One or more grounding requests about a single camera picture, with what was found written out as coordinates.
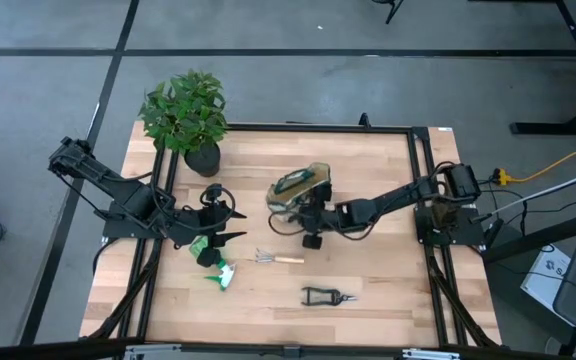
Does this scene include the beige green-trimmed gardening bag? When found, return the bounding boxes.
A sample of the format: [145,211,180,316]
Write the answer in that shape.
[265,161,333,224]

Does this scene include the grey cable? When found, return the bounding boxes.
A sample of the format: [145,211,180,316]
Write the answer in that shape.
[487,162,576,216]

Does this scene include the black chair leg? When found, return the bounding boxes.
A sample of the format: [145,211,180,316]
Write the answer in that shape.
[372,0,404,25]

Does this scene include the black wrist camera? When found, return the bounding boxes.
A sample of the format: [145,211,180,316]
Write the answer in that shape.
[202,183,225,204]
[313,182,334,202]

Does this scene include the green spray bottle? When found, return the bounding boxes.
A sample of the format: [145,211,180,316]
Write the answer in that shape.
[187,235,238,292]

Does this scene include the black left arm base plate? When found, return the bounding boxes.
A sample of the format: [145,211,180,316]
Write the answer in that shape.
[101,199,174,240]

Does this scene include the black rig beam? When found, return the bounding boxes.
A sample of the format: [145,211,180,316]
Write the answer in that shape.
[0,337,576,360]

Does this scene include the green leafy plant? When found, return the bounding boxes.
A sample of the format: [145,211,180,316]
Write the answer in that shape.
[138,69,229,156]

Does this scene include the silver metal bracket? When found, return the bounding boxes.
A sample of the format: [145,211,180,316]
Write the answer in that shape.
[401,348,462,360]
[122,343,184,360]

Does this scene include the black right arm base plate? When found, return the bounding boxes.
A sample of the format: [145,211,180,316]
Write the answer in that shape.
[414,204,487,246]

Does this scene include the black slanted desk beam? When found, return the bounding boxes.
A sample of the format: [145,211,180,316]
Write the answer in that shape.
[482,207,576,264]

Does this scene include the wooden-handled hand rake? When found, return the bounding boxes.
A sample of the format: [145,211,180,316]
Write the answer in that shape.
[255,248,306,265]

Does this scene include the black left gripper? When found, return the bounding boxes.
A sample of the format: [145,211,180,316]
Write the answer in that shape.
[186,200,248,269]

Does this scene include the black aluminium table frame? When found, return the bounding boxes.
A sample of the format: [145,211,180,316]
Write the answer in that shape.
[80,122,502,351]

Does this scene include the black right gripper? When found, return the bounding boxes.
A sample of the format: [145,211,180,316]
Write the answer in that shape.
[281,197,342,250]

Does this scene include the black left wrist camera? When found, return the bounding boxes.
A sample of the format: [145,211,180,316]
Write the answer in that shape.
[202,183,225,204]

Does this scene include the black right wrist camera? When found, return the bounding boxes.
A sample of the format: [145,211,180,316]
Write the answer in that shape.
[313,182,334,202]

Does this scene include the white cardboard box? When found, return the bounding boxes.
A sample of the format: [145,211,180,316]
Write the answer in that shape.
[520,243,575,326]

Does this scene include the black desk frame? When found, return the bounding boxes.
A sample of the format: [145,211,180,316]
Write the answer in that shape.
[467,0,576,136]

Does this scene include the yellow cable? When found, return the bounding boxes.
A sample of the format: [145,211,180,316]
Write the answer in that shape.
[492,130,576,185]

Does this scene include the black plant pot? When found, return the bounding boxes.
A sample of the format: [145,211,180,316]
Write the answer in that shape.
[183,142,222,178]

